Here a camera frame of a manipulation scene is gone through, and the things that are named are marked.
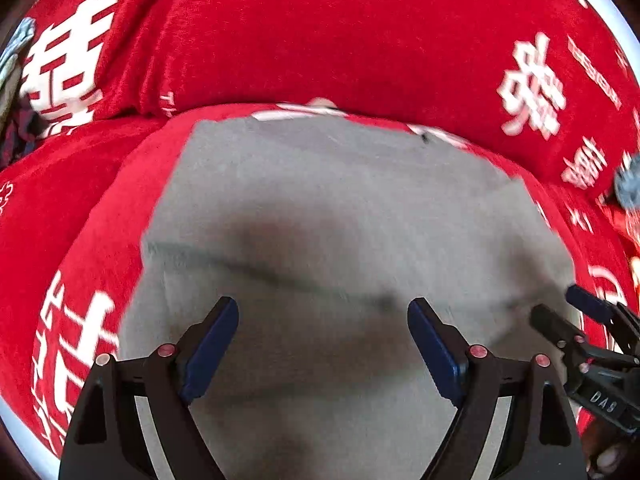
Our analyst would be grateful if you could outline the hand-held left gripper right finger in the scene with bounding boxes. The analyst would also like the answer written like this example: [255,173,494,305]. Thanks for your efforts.
[407,297,588,480]

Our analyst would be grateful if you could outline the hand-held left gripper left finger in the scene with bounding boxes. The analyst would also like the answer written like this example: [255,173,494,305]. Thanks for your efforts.
[59,296,240,480]

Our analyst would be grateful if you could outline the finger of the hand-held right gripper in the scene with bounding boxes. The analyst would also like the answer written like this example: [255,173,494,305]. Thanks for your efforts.
[530,304,589,357]
[566,285,640,351]

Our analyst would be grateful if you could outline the grey knit garment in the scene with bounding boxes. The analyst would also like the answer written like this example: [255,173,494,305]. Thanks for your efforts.
[117,116,576,480]

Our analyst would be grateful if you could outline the person's right hand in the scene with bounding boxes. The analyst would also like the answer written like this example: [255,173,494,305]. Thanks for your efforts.
[585,417,640,480]

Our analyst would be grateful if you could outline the blue-grey fleece cloth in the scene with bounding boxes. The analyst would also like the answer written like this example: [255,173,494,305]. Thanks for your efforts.
[613,154,640,209]

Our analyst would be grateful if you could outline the dark cloth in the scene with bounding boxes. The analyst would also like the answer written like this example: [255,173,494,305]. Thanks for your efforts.
[0,102,48,168]

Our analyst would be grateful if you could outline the red printed sofa cover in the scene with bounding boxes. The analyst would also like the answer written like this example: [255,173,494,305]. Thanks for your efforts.
[0,0,640,458]

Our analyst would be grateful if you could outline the pale patterned cloth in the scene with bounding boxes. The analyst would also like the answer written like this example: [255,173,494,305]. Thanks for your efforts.
[0,16,37,133]

